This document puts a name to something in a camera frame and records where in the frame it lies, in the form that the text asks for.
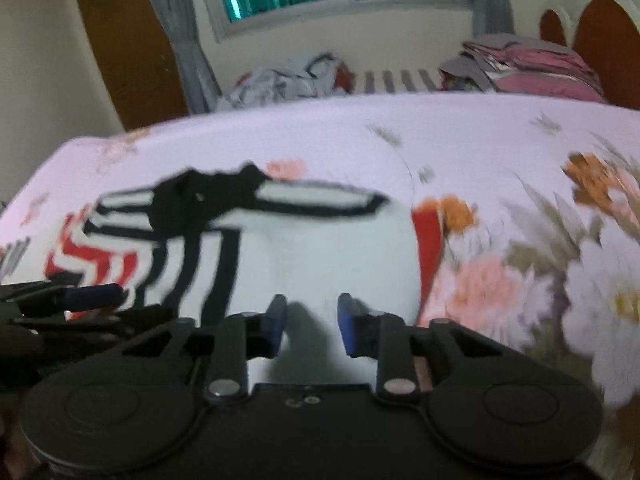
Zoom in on white and brown headboard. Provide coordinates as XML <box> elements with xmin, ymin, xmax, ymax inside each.
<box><xmin>540</xmin><ymin>0</ymin><xmax>640</xmax><ymax>111</ymax></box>

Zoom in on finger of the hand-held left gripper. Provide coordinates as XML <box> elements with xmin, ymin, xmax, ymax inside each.
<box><xmin>0</xmin><ymin>282</ymin><xmax>127</xmax><ymax>313</ymax></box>
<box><xmin>10</xmin><ymin>309</ymin><xmax>176</xmax><ymax>337</ymax></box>

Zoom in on pile of grey clothes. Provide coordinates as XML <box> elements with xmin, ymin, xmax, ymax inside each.
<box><xmin>220</xmin><ymin>52</ymin><xmax>351</xmax><ymax>111</ymax></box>

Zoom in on colourful printed cloth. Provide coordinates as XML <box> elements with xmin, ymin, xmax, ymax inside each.
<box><xmin>440</xmin><ymin>72</ymin><xmax>476</xmax><ymax>92</ymax></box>

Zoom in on red cloth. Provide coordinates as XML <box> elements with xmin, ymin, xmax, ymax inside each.
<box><xmin>334</xmin><ymin>62</ymin><xmax>357</xmax><ymax>93</ymax></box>

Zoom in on brown wooden door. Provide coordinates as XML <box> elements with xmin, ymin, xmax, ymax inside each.
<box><xmin>70</xmin><ymin>0</ymin><xmax>191</xmax><ymax>131</ymax></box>

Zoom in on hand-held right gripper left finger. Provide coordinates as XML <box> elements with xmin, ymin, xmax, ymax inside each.
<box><xmin>119</xmin><ymin>294</ymin><xmax>289</xmax><ymax>407</ymax></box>

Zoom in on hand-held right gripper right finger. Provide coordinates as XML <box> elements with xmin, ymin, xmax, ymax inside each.
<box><xmin>337</xmin><ymin>292</ymin><xmax>502</xmax><ymax>407</ymax></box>

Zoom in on grey white striped sheet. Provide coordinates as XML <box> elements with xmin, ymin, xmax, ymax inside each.
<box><xmin>350</xmin><ymin>67</ymin><xmax>446</xmax><ymax>93</ymax></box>

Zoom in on stack of pink folded blankets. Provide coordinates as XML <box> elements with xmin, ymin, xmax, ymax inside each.
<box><xmin>440</xmin><ymin>35</ymin><xmax>608</xmax><ymax>103</ymax></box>

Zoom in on black white red striped garment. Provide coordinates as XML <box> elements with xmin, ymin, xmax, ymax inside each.
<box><xmin>45</xmin><ymin>160</ymin><xmax>446</xmax><ymax>386</ymax></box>

